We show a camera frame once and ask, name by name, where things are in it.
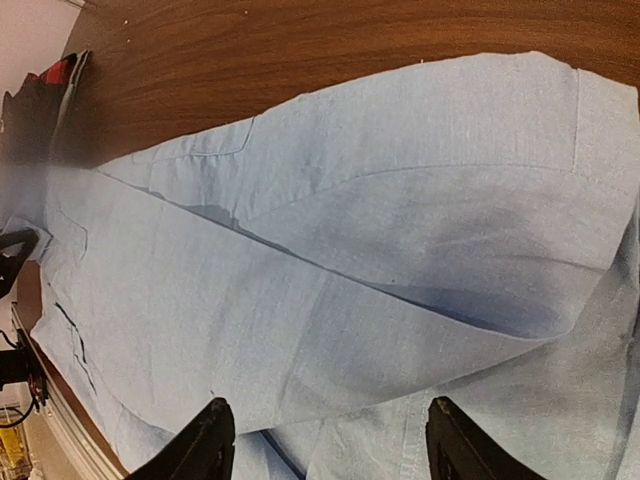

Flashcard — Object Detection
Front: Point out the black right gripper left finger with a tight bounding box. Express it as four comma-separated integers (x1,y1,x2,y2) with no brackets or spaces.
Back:
127,398,235,480

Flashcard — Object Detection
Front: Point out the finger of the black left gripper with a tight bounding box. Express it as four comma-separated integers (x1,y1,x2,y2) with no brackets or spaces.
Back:
1,228,39,298

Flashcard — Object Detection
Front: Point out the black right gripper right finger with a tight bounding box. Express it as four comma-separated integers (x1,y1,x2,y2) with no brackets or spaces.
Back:
425,397,544,480

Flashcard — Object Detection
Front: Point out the light blue long sleeve shirt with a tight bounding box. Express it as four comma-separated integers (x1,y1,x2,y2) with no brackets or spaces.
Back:
1,52,639,479

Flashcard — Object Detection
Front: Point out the grey folded shirt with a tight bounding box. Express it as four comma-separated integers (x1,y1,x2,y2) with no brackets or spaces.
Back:
49,49,92,161

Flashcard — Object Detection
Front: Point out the red black plaid shirt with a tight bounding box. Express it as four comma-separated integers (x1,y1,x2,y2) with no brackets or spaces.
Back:
37,53,79,86

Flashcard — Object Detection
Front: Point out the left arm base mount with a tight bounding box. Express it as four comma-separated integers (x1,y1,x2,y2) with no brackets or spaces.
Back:
0,328,49,408

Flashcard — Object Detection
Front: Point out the front aluminium frame rail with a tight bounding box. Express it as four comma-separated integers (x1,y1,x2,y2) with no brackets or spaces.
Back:
11,301,128,480

